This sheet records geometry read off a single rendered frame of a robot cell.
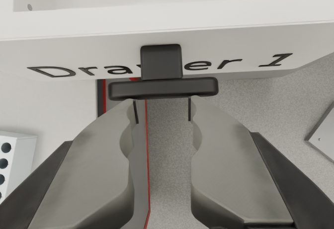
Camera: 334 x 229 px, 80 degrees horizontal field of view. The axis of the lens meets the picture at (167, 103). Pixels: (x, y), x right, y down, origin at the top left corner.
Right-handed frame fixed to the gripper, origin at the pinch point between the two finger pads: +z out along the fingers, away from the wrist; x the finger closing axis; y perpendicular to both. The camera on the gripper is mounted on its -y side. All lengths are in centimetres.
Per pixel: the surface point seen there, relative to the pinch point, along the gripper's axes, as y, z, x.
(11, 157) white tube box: 10.6, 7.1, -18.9
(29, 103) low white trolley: 7.1, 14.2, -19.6
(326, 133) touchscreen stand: 59, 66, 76
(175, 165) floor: 71, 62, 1
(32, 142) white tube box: 11.0, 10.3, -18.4
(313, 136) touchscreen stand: 60, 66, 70
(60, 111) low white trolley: 8.1, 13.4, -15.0
